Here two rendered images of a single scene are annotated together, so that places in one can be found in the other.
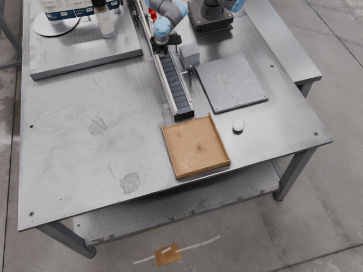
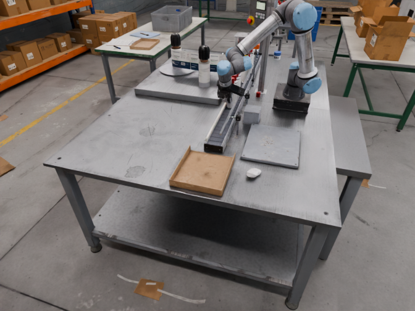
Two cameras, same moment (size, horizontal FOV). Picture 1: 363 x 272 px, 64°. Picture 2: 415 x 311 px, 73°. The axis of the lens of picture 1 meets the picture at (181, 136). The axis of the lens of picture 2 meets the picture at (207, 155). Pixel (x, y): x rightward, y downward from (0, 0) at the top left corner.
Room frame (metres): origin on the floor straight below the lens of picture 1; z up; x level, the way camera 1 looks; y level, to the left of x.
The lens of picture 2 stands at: (-0.22, -0.58, 1.77)
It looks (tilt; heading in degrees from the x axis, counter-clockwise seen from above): 38 degrees down; 28
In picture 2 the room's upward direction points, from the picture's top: straight up
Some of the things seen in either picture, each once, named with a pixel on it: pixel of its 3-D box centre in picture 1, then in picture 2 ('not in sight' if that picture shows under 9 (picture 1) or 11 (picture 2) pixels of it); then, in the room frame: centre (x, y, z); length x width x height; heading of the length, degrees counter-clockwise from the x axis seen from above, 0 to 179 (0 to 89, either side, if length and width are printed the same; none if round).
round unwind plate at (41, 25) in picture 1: (56, 21); (177, 69); (1.77, 0.76, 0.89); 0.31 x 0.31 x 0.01
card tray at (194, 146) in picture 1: (194, 143); (204, 168); (0.74, -0.06, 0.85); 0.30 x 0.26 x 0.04; 11
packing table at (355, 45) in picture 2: not in sight; (367, 65); (4.23, -0.76, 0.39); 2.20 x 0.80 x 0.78; 10
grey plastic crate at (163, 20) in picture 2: not in sight; (172, 18); (3.33, 1.82, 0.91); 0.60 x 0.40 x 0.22; 13
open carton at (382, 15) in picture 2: not in sight; (385, 28); (3.77, -0.80, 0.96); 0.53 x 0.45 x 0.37; 101
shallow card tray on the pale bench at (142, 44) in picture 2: not in sight; (145, 44); (2.43, 1.63, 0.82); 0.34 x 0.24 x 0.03; 16
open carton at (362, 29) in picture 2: not in sight; (372, 19); (4.21, -0.64, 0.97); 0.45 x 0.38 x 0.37; 103
